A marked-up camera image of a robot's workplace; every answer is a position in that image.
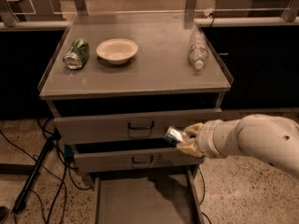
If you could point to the bottom drawer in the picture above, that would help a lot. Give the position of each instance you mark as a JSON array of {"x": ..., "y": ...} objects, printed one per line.
[{"x": 147, "y": 196}]

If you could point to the dark shoe tip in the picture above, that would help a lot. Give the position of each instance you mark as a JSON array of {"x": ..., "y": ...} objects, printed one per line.
[{"x": 3, "y": 214}]

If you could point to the black top drawer handle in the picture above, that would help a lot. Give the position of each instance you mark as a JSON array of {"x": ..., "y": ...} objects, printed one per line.
[{"x": 140, "y": 126}]

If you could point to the black middle drawer handle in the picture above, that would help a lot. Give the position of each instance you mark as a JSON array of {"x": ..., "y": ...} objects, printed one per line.
[{"x": 140, "y": 160}]

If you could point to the green soda can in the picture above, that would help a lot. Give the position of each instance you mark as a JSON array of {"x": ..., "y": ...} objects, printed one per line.
[{"x": 77, "y": 55}]

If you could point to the silver blue redbull can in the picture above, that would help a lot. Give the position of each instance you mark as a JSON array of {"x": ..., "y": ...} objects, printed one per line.
[{"x": 175, "y": 136}]

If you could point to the white bowl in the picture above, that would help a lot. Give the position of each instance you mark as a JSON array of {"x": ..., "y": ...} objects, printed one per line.
[{"x": 117, "y": 50}]

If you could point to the top drawer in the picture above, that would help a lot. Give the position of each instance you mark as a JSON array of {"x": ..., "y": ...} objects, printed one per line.
[{"x": 112, "y": 128}]

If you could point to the middle drawer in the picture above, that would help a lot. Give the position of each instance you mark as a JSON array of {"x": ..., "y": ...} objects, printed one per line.
[{"x": 122, "y": 160}]

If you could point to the black bar on floor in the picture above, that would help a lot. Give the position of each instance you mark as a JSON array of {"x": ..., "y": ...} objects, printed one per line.
[{"x": 20, "y": 202}]

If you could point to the grey drawer cabinet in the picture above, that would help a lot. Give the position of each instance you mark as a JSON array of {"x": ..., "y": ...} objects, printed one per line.
[{"x": 158, "y": 78}]

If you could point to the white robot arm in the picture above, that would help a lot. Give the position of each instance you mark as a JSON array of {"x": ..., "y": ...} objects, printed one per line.
[{"x": 273, "y": 140}]

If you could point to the clear plastic water bottle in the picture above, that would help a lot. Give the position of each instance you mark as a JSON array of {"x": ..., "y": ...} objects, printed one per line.
[{"x": 198, "y": 50}]

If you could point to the black drawer handle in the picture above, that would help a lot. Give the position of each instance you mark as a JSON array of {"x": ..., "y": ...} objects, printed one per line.
[
  {"x": 140, "y": 160},
  {"x": 140, "y": 126}
]

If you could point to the drawer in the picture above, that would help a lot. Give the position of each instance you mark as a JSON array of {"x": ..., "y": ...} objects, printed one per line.
[
  {"x": 122, "y": 160},
  {"x": 147, "y": 196},
  {"x": 112, "y": 128}
]

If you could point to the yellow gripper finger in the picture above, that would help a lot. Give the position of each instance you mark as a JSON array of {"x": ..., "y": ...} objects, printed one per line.
[
  {"x": 190, "y": 147},
  {"x": 194, "y": 129}
]

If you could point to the blue box behind cabinet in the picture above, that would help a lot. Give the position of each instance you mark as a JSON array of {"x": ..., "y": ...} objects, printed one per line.
[{"x": 68, "y": 153}]

